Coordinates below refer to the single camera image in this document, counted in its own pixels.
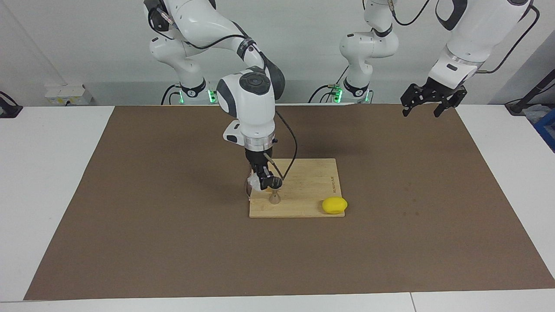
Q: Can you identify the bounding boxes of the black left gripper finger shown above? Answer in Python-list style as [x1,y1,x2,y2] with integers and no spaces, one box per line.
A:
[434,89,468,117]
[401,82,431,117]

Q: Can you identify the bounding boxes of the small clear glass cup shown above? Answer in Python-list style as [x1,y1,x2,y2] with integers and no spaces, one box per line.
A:
[246,171,263,192]

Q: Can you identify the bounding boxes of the bamboo cutting board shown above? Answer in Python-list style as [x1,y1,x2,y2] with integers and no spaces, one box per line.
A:
[245,158,346,218]

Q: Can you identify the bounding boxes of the black tripod stand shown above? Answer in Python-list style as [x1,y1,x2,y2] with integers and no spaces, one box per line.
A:
[505,69,555,115]

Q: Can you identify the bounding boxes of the yellow lemon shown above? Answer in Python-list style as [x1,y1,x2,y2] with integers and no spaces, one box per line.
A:
[322,197,348,215]

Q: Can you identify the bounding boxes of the brown table mat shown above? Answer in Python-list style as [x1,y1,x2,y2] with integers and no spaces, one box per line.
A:
[24,104,555,301]

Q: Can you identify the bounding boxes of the small black stand foot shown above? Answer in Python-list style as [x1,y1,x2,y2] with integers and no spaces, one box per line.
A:
[0,91,23,118]

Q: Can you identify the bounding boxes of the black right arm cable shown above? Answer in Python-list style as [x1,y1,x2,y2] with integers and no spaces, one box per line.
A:
[147,0,298,181]

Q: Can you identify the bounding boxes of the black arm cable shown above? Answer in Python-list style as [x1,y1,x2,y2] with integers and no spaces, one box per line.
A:
[147,0,298,181]
[390,0,542,73]

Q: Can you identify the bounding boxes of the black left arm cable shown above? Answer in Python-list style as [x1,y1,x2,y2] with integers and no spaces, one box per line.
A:
[390,0,542,73]

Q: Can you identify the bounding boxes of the black left base cable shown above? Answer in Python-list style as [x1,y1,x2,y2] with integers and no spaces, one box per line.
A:
[308,64,349,104]

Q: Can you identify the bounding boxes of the black base cable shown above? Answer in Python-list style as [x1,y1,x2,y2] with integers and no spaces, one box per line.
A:
[161,84,180,104]
[308,64,349,104]

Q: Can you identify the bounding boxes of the black right base cable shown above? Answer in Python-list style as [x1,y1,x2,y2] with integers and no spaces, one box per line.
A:
[161,84,180,104]

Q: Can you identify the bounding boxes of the white wall power strip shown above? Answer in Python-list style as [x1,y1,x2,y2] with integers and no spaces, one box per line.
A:
[45,84,94,106]

